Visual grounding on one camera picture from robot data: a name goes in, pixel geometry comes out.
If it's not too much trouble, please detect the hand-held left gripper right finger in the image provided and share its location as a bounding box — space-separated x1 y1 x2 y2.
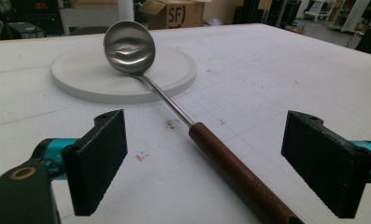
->
280 110 371 219

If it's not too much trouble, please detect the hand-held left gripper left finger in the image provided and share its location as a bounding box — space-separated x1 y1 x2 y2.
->
32 108 129 217

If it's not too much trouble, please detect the round white plate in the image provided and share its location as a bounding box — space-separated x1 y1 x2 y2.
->
50 41 198 105

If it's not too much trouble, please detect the steel ladle with wooden handle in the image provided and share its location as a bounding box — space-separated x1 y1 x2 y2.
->
103 20 307 224

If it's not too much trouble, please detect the dark equipment case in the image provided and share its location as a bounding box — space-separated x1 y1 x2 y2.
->
5 21 47 40

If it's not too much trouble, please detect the white pillar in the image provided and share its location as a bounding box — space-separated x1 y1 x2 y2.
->
117 0 135 22

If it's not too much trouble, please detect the brown cardboard box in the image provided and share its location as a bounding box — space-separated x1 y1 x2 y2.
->
139 0 206 31

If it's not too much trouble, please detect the white frame stand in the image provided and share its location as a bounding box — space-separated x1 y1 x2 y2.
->
341 0 371 34

